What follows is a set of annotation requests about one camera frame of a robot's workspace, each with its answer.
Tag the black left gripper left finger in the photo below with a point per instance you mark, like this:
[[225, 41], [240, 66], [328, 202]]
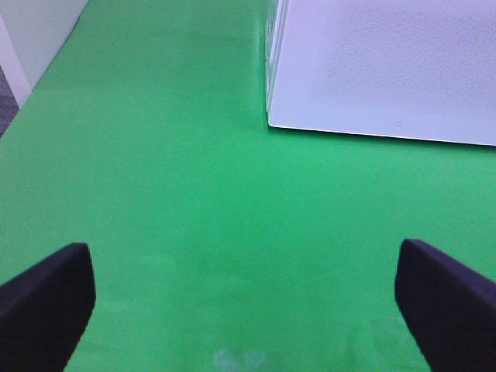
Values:
[[46, 309]]

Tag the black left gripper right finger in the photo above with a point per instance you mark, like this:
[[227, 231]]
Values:
[[448, 308]]

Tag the white microwave door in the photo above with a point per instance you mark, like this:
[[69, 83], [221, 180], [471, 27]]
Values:
[[422, 70]]

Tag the white microwave oven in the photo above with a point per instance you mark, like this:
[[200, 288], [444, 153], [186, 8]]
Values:
[[274, 32]]

